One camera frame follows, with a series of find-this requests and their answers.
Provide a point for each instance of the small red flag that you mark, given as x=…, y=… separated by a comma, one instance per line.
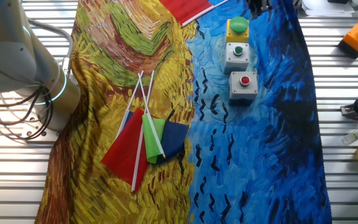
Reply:
x=126, y=152

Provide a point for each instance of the orange emergency stop box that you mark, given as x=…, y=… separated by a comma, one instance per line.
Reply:
x=357, y=39

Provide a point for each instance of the grey box small green button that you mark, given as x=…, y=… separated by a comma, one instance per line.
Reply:
x=232, y=60

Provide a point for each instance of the yellow box green mushroom button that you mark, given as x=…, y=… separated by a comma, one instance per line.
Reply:
x=238, y=26

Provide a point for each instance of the small dark blue flag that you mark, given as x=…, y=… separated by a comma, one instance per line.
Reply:
x=172, y=140

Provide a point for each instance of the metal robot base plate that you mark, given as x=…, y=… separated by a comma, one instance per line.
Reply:
x=36, y=127

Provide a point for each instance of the painted blue yellow cloth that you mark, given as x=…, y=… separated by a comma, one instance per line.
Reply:
x=259, y=155

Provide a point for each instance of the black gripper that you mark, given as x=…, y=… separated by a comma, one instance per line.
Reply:
x=259, y=3

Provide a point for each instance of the grey box red button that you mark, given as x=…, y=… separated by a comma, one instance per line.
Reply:
x=238, y=90

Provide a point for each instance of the small green flag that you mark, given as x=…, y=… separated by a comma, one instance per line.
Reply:
x=151, y=137

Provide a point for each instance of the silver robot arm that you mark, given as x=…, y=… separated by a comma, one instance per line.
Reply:
x=5, y=56

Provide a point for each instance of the large red flag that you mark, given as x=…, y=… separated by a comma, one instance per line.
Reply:
x=185, y=7

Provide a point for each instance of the white paper sheet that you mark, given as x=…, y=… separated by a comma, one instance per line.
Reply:
x=325, y=9

